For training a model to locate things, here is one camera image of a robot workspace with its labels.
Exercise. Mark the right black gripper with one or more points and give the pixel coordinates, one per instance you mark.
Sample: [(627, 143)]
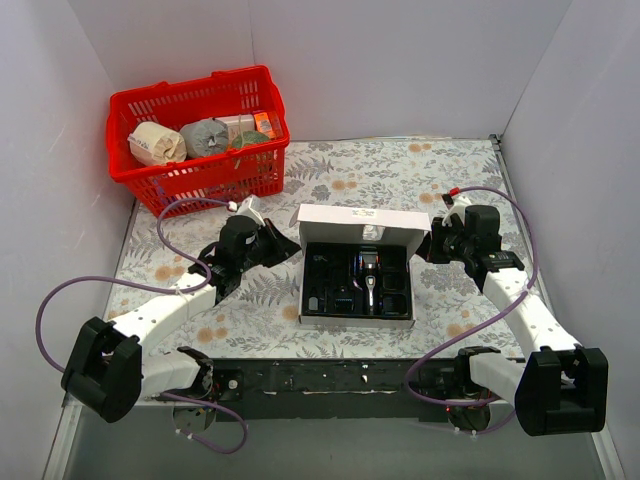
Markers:
[(439, 242)]

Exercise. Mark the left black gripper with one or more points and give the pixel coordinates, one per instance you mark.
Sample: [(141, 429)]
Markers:
[(269, 239)]

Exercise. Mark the red plastic shopping basket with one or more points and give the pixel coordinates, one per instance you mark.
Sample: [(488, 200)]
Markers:
[(233, 175)]

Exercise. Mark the black silver hair clipper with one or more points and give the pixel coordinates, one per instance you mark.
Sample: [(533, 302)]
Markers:
[(368, 268)]

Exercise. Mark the white hair clipper box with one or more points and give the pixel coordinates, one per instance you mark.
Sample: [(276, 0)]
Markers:
[(331, 238)]

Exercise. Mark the black comb guard large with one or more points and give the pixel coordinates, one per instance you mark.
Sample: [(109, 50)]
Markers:
[(344, 304)]

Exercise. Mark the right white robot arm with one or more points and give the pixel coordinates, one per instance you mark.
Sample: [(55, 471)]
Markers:
[(561, 387)]

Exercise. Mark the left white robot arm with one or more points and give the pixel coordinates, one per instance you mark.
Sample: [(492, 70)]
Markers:
[(111, 365)]

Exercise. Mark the floral table mat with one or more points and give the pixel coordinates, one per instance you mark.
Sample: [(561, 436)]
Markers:
[(260, 319)]

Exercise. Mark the green broccoli-like item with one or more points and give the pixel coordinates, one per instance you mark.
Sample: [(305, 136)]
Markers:
[(249, 138)]

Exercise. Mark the grey wrapped roll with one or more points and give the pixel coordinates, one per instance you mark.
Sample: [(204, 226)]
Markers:
[(205, 138)]

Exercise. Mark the white flat box in basket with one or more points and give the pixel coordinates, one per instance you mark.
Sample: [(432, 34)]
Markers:
[(238, 124)]

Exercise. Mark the orange small box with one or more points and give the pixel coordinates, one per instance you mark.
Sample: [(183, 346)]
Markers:
[(264, 125)]

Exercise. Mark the beige paper-wrapped roll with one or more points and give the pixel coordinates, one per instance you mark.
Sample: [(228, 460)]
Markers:
[(153, 144)]

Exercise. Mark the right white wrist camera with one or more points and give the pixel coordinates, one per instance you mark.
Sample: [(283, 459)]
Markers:
[(456, 204)]

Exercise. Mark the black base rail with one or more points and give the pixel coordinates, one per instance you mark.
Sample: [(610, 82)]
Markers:
[(261, 389)]

